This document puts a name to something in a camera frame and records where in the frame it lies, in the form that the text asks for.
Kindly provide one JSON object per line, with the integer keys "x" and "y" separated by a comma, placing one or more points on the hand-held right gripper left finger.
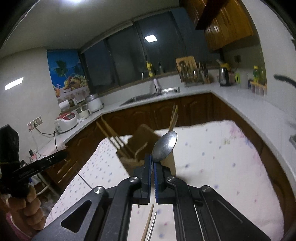
{"x": 149, "y": 178}

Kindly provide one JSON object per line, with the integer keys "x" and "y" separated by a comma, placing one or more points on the wooden utensil holder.
{"x": 143, "y": 148}

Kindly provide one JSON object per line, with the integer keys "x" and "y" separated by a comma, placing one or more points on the steel electric kettle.
{"x": 224, "y": 76}

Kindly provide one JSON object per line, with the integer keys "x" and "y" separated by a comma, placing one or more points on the person's left hand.
{"x": 27, "y": 213}

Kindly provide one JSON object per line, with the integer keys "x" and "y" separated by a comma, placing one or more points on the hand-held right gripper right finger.
{"x": 158, "y": 183}

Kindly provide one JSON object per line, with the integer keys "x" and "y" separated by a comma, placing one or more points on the steel kitchen sink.
{"x": 148, "y": 96}

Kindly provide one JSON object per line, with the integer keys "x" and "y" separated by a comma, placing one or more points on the white and red rice cooker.
{"x": 66, "y": 122}

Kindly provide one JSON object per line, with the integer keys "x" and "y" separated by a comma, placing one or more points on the yellow bottle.
{"x": 150, "y": 69}

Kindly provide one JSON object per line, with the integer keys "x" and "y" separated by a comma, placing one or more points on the small metal spoon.
{"x": 165, "y": 146}

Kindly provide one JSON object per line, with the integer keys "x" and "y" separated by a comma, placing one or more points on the small steel pot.
{"x": 83, "y": 112}

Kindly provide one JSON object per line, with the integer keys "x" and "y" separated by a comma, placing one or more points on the white floral tablecloth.
{"x": 208, "y": 166}

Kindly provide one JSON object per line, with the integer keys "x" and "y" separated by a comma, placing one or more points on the wall socket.
{"x": 35, "y": 123}

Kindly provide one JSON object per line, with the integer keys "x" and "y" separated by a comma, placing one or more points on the dark kitchen window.
{"x": 148, "y": 53}

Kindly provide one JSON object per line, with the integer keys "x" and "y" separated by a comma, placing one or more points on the white cup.
{"x": 243, "y": 80}

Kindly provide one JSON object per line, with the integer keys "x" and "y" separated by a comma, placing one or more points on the wooden utensil rack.
{"x": 192, "y": 71}

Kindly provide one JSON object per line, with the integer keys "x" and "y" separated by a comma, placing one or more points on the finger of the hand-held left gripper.
{"x": 39, "y": 164}

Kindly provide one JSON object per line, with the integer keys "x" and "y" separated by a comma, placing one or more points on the green bottles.
{"x": 259, "y": 74}

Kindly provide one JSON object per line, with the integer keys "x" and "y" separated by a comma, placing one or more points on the fruit wall poster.
{"x": 67, "y": 74}

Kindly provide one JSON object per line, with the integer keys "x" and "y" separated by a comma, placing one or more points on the row of spice jars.
{"x": 258, "y": 88}

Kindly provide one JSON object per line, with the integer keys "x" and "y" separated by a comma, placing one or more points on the metal chopstick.
{"x": 152, "y": 226}

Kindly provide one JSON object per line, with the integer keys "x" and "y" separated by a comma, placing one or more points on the wooden wall cabinets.
{"x": 222, "y": 23}

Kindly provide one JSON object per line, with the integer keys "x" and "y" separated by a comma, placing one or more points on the person's left forearm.
{"x": 16, "y": 227}

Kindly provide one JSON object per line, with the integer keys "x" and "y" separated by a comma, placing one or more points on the wooden chopstick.
{"x": 148, "y": 222}
{"x": 106, "y": 136}
{"x": 172, "y": 118}
{"x": 121, "y": 146}
{"x": 175, "y": 119}
{"x": 111, "y": 132}

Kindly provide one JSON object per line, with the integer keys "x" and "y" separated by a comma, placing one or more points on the white faucet attachment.
{"x": 157, "y": 85}

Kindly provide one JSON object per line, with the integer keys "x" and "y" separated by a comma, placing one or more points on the wooden base cabinets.
{"x": 175, "y": 111}

